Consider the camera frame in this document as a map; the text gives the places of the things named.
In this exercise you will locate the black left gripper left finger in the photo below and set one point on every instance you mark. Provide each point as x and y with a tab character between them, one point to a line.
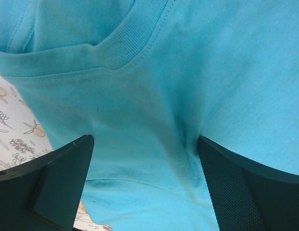
43	194

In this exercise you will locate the floral tablecloth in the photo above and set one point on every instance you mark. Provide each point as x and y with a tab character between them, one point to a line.
22	139

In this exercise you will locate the turquoise t shirt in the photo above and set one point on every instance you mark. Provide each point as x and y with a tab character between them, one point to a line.
147	78

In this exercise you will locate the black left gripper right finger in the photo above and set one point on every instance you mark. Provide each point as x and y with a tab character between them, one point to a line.
247	195

